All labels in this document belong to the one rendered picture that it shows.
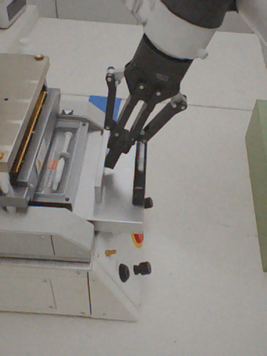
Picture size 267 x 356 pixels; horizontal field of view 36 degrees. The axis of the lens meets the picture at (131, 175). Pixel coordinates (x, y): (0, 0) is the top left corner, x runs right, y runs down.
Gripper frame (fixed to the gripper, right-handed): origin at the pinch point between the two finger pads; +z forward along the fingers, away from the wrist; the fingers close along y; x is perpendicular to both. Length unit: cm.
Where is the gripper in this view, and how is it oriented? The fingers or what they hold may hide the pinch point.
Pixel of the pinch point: (117, 149)
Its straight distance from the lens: 67.4
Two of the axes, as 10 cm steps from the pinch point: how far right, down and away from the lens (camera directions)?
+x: 0.7, -7.1, 7.0
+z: -3.7, 6.3, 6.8
